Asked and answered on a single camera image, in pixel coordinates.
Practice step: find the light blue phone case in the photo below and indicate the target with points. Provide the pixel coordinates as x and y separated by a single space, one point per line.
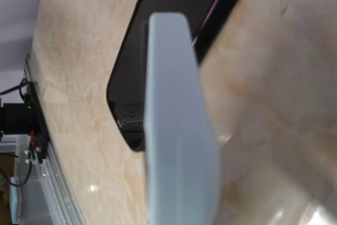
183 159

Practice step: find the black phone case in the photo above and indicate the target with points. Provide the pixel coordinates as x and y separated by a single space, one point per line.
201 43

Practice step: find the black phone pink edge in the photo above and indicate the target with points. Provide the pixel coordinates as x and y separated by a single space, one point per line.
128 72

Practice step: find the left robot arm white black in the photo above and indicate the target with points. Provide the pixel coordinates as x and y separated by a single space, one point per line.
16 118

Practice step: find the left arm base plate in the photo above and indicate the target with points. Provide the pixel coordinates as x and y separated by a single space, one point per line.
40 138

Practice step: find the front aluminium rail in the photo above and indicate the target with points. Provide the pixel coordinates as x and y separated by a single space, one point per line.
62 208

